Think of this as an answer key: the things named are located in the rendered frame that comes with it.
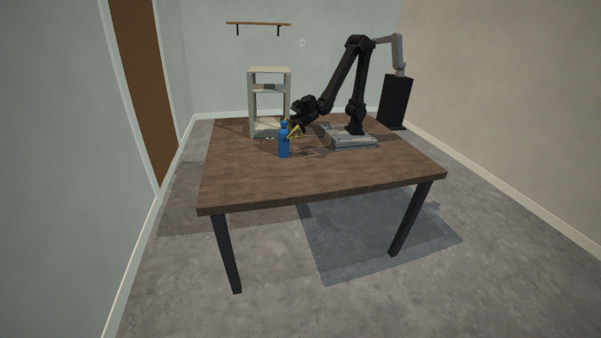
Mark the blue bottle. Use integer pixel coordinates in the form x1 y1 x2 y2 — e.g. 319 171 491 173
278 120 290 158

